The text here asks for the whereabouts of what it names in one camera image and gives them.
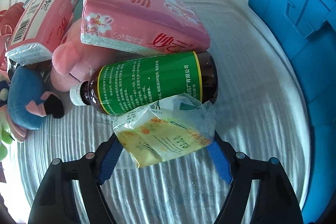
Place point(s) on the brown bottle green label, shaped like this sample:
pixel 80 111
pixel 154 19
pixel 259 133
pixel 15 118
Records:
pixel 147 77

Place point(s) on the blue plush toy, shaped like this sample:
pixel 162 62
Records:
pixel 25 98

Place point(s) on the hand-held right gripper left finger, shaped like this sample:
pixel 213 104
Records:
pixel 110 161

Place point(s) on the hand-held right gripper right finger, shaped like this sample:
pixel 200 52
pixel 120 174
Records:
pixel 220 161

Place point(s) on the pink tissue pack with barcode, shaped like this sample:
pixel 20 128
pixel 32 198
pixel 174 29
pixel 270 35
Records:
pixel 44 22

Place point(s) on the green frog plush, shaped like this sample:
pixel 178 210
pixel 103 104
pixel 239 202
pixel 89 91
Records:
pixel 4 140

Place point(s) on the pink flowered tissue pack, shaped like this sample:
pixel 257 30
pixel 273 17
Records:
pixel 136 16

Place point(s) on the pink pig plush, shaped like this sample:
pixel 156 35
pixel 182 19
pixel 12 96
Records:
pixel 68 61

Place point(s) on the teal plush toy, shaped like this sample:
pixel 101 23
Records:
pixel 77 7

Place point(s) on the yellow packet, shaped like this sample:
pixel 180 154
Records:
pixel 157 140

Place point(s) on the red toy suitcase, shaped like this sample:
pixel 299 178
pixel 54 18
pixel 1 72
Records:
pixel 9 24

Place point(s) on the blue plastic storage container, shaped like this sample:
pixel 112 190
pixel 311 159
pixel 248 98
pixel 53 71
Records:
pixel 302 43

